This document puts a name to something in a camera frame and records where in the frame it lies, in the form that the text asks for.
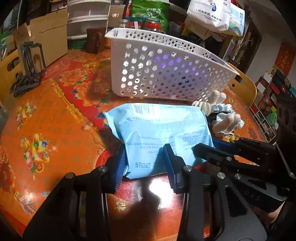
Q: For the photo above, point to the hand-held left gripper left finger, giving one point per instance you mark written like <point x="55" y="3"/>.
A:
<point x="119" y="171"/>

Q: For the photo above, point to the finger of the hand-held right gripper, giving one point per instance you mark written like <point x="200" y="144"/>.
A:
<point x="245" y="146"/>
<point x="208" y="153"/>

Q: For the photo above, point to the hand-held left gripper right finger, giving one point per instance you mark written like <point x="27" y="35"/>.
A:
<point x="172" y="171"/>

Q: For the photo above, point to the light blue wet wipes pack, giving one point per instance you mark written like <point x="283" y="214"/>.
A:
<point x="157" y="129"/>

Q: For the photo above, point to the white perforated plastic basket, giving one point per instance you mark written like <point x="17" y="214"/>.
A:
<point x="161" y="69"/>

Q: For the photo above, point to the purple tissue pack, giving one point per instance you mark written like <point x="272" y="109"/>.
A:
<point x="171" y="62"/>

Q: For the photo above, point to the person's right forearm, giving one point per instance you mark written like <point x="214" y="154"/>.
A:
<point x="271" y="215"/>

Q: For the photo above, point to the storage shelf with boxes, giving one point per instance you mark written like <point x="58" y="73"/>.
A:
<point x="266" y="111"/>

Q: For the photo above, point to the wooden chair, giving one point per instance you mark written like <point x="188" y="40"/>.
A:
<point x="245" y="88"/>
<point x="4" y="76"/>

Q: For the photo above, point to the red printed tablecloth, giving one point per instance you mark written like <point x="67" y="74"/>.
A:
<point x="57" y="115"/>

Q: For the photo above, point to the beige bag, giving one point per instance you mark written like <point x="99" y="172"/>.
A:
<point x="198" y="30"/>

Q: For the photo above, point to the blue printed tote bag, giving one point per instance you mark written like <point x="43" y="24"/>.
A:
<point x="237" y="20"/>

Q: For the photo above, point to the brown leather pouch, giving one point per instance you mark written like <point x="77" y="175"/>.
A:
<point x="93" y="39"/>

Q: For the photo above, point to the white tote bag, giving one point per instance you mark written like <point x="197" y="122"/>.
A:
<point x="208" y="16"/>

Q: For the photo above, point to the glass jar with red lid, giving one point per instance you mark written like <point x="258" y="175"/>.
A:
<point x="151" y="24"/>

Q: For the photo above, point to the black phone stand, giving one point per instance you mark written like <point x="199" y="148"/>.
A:
<point x="30" y="60"/>

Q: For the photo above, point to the small glass jar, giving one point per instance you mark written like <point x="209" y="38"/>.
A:
<point x="123" y="23"/>

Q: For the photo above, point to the open cardboard box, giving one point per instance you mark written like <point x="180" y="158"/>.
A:
<point x="50" y="39"/>

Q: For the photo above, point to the green snack bag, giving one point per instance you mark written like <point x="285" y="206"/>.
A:
<point x="152" y="11"/>

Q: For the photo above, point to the stacked plastic drawer unit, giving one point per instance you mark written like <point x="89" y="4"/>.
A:
<point x="87" y="20"/>

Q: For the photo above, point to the closed cardboard box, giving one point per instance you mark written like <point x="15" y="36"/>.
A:
<point x="116" y="16"/>

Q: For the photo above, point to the red wall poster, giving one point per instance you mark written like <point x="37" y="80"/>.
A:
<point x="285" y="58"/>

